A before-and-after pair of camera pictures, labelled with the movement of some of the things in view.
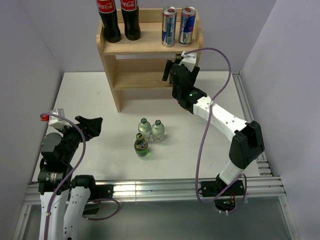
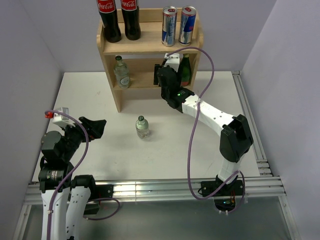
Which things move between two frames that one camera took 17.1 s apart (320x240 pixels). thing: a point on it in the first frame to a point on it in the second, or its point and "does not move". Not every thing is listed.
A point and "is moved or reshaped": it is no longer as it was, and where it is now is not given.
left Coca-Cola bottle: x=106 y=9 does not move
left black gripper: x=92 y=126 does not move
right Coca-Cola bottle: x=130 y=11 does not move
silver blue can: x=187 y=25 does not move
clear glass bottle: x=158 y=132 to x=121 y=72
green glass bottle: x=178 y=58 is moved or reshaped
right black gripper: x=194 y=74 to x=156 y=78
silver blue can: x=169 y=25 does not move
